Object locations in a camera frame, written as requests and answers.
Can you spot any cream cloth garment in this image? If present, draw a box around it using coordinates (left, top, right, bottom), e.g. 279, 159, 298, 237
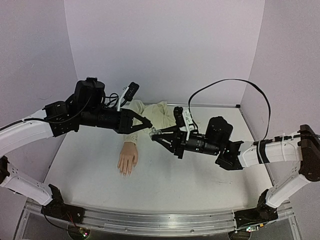
123, 100, 176, 152

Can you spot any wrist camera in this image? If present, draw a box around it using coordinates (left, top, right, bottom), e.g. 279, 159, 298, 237
116, 82, 140, 111
173, 106, 199, 133

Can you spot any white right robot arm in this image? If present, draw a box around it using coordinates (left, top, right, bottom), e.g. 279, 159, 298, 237
150, 116, 320, 209

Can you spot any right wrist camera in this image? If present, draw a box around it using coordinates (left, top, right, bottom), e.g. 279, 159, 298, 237
173, 106, 199, 133

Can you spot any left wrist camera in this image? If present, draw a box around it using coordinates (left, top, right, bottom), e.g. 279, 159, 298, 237
116, 82, 140, 111

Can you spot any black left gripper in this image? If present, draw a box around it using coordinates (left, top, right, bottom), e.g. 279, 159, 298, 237
81, 106, 153, 135

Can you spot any aluminium front rail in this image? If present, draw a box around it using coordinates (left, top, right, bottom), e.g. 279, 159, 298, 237
14, 199, 302, 240

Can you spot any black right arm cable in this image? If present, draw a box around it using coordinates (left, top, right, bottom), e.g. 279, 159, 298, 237
187, 78, 272, 138

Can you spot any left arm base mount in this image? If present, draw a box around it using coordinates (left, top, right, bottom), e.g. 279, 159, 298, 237
41, 184, 85, 224

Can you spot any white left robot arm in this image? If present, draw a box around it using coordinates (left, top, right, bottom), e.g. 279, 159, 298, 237
0, 77, 153, 219

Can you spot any mannequin hand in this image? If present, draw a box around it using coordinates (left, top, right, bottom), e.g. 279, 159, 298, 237
117, 142, 138, 177

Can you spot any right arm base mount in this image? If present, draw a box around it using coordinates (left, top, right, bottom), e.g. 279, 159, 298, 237
234, 190, 278, 230

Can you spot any clear glitter nail polish bottle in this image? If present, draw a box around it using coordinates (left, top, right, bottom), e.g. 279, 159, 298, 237
149, 127, 162, 138

